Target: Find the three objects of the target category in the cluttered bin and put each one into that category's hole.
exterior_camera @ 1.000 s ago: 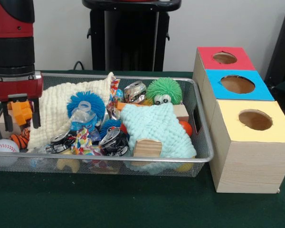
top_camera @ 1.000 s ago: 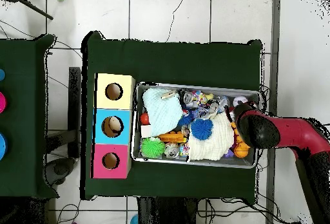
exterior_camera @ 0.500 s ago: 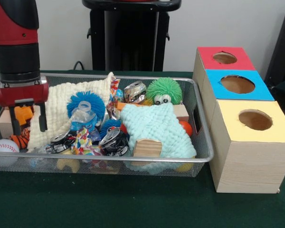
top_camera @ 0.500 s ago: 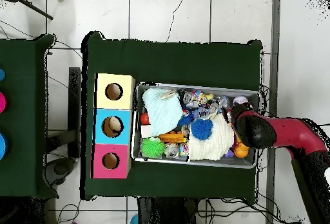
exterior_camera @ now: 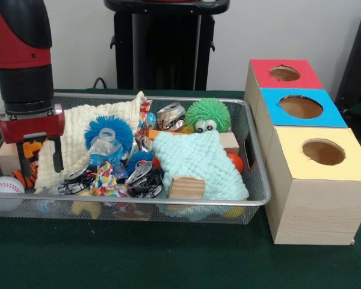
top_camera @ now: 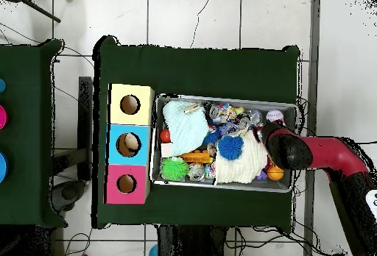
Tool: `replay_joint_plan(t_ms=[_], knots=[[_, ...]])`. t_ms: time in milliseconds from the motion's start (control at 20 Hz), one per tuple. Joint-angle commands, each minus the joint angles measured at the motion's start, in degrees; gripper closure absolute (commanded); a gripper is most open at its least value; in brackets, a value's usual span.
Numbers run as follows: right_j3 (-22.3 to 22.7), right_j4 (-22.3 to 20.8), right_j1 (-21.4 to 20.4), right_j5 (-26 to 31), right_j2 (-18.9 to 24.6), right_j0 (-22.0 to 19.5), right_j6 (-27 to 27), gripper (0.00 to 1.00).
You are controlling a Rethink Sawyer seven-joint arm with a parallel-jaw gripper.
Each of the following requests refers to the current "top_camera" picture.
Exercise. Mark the black rod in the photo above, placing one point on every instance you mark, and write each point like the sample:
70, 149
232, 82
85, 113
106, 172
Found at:
44, 13

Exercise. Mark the red ball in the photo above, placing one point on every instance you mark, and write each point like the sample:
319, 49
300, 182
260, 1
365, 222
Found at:
165, 136

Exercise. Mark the green spiky ball with eyes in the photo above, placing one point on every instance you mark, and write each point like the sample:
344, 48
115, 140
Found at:
174, 168

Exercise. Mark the cream knitted cloth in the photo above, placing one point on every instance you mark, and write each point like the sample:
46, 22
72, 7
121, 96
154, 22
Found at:
241, 164

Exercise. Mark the pink round toy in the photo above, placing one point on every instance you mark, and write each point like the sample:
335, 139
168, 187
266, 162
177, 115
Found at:
2, 117

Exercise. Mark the white baseball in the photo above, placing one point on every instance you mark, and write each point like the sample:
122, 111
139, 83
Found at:
274, 115

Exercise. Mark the clear mesh bin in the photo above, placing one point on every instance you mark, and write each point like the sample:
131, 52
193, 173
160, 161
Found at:
159, 111

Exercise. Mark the large blue spiky ball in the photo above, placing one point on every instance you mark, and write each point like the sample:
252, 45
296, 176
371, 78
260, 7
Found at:
230, 147

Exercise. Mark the mint knitted cloth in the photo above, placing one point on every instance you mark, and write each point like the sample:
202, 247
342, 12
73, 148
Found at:
185, 129

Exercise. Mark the small blue round toy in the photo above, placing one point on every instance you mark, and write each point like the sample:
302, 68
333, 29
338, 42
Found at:
1, 85

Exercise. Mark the small orange basketball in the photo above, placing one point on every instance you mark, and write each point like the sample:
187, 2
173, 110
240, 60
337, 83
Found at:
275, 173

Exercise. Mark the light blue ball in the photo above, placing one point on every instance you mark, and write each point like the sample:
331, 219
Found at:
154, 252

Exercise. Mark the dark green table cloth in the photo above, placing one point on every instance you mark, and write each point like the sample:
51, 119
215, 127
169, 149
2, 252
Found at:
26, 61
191, 70

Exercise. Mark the large blue round toy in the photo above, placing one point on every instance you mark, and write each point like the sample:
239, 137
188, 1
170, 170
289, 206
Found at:
3, 166

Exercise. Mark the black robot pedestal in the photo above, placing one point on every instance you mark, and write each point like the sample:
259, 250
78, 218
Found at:
191, 241

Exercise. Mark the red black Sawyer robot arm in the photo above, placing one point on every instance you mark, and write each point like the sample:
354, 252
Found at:
332, 153

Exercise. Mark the wooden box with three holes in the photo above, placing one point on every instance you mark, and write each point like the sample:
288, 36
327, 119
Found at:
141, 114

